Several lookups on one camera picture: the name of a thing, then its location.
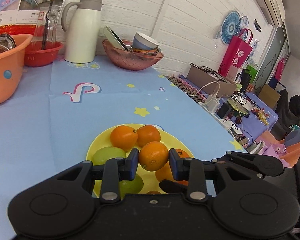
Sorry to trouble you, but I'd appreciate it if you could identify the white plate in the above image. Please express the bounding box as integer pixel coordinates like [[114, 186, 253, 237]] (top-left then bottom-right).
[[104, 25, 129, 52]]

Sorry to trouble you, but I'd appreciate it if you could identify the brown cardboard box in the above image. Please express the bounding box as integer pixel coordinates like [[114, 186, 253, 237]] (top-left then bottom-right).
[[258, 84, 281, 110]]

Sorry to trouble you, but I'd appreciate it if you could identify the white cable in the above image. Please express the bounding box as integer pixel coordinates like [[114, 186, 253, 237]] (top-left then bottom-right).
[[192, 81, 220, 100]]

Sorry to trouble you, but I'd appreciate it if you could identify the glass pitcher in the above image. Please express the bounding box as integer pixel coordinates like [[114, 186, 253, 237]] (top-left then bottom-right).
[[32, 6, 59, 51]]

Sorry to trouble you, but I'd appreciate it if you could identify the white charger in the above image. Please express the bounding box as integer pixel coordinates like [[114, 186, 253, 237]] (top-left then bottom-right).
[[202, 97, 220, 112]]

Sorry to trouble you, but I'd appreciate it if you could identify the green apple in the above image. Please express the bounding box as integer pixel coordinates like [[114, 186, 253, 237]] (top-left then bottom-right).
[[92, 147, 127, 166]]

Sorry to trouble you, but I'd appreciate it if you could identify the green mango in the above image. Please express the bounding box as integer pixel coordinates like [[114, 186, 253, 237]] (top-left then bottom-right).
[[119, 174, 144, 195]]

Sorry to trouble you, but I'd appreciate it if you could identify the blue printed tablecloth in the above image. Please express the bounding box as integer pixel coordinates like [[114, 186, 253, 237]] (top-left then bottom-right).
[[0, 54, 248, 233]]

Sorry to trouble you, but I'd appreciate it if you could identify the blue round fan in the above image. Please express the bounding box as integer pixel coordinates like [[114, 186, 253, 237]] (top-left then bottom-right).
[[216, 10, 242, 45]]

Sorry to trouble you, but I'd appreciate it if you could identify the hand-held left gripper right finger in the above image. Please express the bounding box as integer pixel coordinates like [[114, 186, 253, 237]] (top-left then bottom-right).
[[169, 148, 240, 204]]

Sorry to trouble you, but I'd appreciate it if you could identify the small white device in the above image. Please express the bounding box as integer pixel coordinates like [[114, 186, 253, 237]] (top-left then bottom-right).
[[222, 120, 243, 136]]

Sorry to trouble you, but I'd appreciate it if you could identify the white box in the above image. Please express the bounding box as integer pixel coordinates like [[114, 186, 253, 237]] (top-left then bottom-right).
[[226, 66, 243, 83]]

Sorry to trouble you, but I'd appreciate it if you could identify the small pink gift bag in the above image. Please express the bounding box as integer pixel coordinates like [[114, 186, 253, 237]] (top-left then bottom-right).
[[275, 57, 286, 81]]

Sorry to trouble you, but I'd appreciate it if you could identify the yellow plastic plate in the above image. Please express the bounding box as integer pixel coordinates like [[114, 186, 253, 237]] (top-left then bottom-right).
[[86, 124, 194, 198]]

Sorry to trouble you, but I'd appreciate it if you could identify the metal bowl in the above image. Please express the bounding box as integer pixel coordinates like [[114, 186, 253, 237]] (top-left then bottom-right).
[[0, 34, 17, 51]]

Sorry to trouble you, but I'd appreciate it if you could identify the large orange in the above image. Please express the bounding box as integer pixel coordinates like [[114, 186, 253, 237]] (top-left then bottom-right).
[[110, 126, 138, 151], [136, 124, 161, 147]]

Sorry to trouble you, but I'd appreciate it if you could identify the black chair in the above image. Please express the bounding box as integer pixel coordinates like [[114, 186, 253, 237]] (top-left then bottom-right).
[[275, 89, 291, 131]]

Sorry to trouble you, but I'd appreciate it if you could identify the orange plastic basket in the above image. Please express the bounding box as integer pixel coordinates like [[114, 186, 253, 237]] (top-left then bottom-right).
[[0, 34, 33, 107]]

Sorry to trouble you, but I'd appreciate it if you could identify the small black box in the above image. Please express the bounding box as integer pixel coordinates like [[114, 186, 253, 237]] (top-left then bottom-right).
[[217, 103, 234, 119]]

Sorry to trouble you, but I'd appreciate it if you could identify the purple cloth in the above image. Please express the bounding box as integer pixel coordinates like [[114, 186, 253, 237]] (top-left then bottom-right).
[[179, 74, 276, 137]]

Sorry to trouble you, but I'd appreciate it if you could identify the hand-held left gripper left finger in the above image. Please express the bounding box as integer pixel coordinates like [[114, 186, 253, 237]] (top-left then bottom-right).
[[56, 148, 139, 204]]

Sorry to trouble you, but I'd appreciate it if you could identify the blue white bowl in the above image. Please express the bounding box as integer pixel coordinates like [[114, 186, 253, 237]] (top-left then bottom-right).
[[132, 32, 160, 51]]

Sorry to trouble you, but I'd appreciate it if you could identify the wall poster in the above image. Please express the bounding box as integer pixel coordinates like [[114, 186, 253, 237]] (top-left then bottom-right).
[[0, 0, 73, 29]]

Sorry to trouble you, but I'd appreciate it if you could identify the pink glass bowl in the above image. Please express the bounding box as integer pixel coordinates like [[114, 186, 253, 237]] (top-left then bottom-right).
[[102, 39, 165, 70]]

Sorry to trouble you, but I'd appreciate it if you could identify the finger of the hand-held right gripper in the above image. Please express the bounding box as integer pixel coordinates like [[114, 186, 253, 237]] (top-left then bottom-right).
[[225, 151, 284, 178], [159, 179, 188, 194]]

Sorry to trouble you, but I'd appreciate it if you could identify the black speaker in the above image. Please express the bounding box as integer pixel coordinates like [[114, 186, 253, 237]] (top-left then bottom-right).
[[240, 69, 252, 92]]

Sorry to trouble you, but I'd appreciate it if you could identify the white thermos jug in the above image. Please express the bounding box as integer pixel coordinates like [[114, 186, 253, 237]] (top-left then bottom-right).
[[61, 0, 104, 63]]

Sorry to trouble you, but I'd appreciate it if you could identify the red plastic basket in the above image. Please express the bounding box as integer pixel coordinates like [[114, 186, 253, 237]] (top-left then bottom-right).
[[24, 41, 64, 67]]

